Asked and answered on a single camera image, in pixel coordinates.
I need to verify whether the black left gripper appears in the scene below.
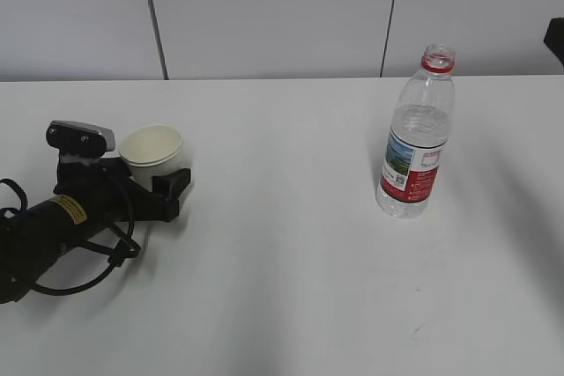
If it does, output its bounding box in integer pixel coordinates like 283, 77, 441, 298
54, 156, 191, 223

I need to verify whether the white paper cup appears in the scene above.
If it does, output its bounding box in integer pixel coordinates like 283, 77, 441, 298
119, 125, 188, 191

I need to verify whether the clear plastic water bottle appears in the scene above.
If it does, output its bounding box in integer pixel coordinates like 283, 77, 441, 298
376, 44, 456, 218

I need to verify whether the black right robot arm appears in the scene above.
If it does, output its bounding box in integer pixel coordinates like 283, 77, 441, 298
544, 17, 564, 66

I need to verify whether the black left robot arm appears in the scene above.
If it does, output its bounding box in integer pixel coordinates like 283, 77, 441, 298
1, 158, 191, 303

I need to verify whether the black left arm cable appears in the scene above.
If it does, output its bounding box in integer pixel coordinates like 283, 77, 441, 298
0, 165, 143, 296

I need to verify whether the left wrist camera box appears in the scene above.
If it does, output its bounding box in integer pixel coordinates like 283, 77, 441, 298
46, 121, 115, 159

